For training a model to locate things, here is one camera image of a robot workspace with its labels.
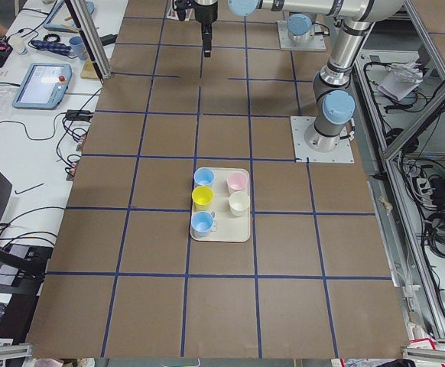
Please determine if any pink plastic cup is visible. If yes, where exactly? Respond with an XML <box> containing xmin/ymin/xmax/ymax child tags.
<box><xmin>226</xmin><ymin>171</ymin><xmax>248</xmax><ymax>194</ymax></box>

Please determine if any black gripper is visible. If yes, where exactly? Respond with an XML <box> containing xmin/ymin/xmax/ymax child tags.
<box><xmin>193</xmin><ymin>0</ymin><xmax>218</xmax><ymax>57</ymax></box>

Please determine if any folded plaid cloth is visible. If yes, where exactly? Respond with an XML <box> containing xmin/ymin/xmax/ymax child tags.
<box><xmin>29</xmin><ymin>40</ymin><xmax>71</xmax><ymax>56</ymax></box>

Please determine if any pale green plastic cup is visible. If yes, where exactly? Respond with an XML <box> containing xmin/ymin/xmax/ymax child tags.
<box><xmin>229</xmin><ymin>191</ymin><xmax>250</xmax><ymax>216</ymax></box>

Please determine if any blue cup on desk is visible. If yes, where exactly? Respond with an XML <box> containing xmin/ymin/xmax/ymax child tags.
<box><xmin>69</xmin><ymin>36</ymin><xmax>88</xmax><ymax>60</ymax></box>

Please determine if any aluminium frame post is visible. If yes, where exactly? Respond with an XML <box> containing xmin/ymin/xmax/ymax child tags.
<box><xmin>65</xmin><ymin>0</ymin><xmax>112</xmax><ymax>81</ymax></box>

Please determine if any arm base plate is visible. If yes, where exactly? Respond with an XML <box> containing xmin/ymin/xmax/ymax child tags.
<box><xmin>290</xmin><ymin>116</ymin><xmax>354</xmax><ymax>164</ymax></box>
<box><xmin>277</xmin><ymin>21</ymin><xmax>326</xmax><ymax>52</ymax></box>

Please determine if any blue teach pendant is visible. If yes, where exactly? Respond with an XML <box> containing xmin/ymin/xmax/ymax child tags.
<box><xmin>43</xmin><ymin>0</ymin><xmax>76</xmax><ymax>32</ymax></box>
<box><xmin>12</xmin><ymin>63</ymin><xmax>72</xmax><ymax>110</ymax></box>

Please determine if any white serving tray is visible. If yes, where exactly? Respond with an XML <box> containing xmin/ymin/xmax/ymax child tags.
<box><xmin>190</xmin><ymin>167</ymin><xmax>251</xmax><ymax>242</ymax></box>

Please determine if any blue plastic cup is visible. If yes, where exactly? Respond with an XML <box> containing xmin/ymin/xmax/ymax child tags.
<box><xmin>190</xmin><ymin>211</ymin><xmax>217</xmax><ymax>240</ymax></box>
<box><xmin>193</xmin><ymin>167</ymin><xmax>215</xmax><ymax>187</ymax></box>

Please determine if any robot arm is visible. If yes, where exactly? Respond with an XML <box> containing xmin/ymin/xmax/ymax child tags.
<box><xmin>228</xmin><ymin>0</ymin><xmax>404</xmax><ymax>153</ymax></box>
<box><xmin>287</xmin><ymin>12</ymin><xmax>330</xmax><ymax>46</ymax></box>

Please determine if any wooden mug tree stand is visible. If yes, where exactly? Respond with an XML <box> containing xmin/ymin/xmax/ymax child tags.
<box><xmin>80</xmin><ymin>58</ymin><xmax>100</xmax><ymax>80</ymax></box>

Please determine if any yellow plastic cup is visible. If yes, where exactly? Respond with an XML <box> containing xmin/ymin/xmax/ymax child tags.
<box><xmin>191</xmin><ymin>186</ymin><xmax>213</xmax><ymax>211</ymax></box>

